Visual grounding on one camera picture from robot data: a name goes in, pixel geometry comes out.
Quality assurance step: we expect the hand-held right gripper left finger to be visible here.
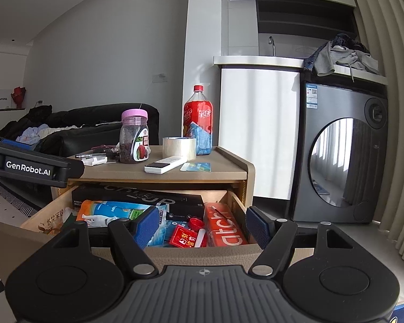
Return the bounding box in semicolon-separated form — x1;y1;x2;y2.
52;206;161;276

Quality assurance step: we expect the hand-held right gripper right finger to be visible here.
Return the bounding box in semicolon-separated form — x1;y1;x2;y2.
245;206;353;276

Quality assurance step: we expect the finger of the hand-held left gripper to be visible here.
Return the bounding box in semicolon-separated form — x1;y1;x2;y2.
0;135;33;148

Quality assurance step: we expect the wooden drawer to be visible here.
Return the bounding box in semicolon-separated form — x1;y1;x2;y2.
20;181;315;271

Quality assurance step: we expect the light clothes pile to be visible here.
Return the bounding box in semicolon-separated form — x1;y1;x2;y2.
15;124;79;144

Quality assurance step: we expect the black jacket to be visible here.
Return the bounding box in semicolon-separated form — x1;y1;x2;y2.
0;104;53;140

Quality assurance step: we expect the long black box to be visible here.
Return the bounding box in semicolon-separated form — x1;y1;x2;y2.
71;183;205;222

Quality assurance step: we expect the orange box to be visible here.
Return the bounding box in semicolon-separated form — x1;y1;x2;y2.
204;202;250;247

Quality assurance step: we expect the red packet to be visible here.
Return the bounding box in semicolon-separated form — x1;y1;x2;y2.
170;225;208;247

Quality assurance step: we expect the patterned grey rug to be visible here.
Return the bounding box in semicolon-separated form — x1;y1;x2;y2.
0;178;52;290

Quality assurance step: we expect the blue-orange snack packet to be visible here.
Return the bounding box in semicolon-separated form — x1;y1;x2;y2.
76;200;153;228

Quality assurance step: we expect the red bouquet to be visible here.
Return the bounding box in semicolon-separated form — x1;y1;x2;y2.
10;86;27;110

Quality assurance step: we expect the white printed box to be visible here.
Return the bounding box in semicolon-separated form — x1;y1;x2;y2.
0;89;15;110

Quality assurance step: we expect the printed cardboard box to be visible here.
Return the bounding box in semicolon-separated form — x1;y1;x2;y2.
37;205;75;235

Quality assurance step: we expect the beige wooden nightstand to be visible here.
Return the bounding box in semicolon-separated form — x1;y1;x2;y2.
50;146;256;209

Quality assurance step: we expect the white remote control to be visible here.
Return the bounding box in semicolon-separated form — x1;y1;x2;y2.
144;155;188;175

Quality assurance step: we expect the black leather sofa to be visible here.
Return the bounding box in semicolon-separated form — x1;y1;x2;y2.
0;103;160;206

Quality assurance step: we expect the blue white card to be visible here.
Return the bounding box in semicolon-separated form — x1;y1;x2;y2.
180;162;211;172

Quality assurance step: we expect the clear tape roll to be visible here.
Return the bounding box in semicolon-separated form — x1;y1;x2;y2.
162;136;197;161

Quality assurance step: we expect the pink lid plastic jar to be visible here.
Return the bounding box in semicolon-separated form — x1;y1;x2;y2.
119;108;150;164

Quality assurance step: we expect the blue sponge packet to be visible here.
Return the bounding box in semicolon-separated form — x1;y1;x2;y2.
189;123;214;156

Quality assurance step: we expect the white base cabinet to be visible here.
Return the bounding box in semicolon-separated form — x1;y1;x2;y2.
220;66;301;201

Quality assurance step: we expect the red soda bottle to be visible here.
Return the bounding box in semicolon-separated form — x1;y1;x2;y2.
183;85;214;156

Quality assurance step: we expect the grey washing machine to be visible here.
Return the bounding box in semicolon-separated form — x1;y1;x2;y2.
289;81;389;223

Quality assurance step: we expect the blue white label sticker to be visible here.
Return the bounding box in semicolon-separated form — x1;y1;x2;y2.
305;84;319;109

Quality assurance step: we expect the white countertop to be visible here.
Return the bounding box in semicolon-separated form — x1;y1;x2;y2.
213;55;389;86

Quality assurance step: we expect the beige curtain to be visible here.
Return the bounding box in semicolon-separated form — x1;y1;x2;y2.
344;0;404;278

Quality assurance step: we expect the grey clothes heap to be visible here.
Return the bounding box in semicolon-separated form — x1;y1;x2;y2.
303;34;381;82

